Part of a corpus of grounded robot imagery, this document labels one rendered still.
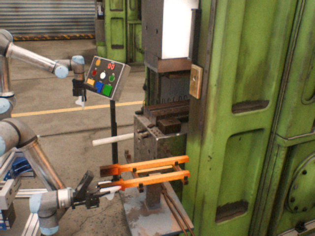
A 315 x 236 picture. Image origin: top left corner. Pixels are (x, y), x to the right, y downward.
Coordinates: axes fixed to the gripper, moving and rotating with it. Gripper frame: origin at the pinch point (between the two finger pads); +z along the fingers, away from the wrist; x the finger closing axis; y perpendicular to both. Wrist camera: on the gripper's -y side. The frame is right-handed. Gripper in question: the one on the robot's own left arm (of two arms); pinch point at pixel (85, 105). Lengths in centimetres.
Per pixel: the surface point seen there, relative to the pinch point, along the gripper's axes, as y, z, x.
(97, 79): -7.1, -11.8, -24.3
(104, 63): -12.6, -23.2, -28.2
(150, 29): -44, -57, 20
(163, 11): -50, -68, 35
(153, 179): -43, -3, 92
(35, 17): 238, 29, -718
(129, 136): -31.3, 30.7, -8.7
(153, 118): -47, -2, 27
